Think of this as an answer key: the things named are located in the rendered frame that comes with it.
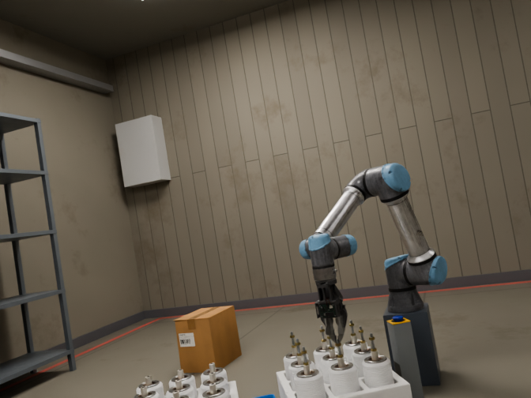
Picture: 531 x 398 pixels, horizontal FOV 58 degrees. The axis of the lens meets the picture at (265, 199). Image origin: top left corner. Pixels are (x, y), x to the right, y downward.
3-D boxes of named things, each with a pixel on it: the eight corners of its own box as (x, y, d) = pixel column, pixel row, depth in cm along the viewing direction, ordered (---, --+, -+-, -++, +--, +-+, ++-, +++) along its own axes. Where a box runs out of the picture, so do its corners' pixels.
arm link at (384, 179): (423, 275, 207) (373, 163, 197) (454, 275, 196) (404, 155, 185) (409, 291, 200) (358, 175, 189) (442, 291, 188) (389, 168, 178)
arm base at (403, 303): (389, 306, 216) (386, 284, 216) (424, 303, 211) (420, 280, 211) (386, 314, 202) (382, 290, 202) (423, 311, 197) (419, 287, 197)
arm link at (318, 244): (336, 231, 160) (318, 235, 155) (341, 264, 160) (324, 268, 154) (319, 234, 166) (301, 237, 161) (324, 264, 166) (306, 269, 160)
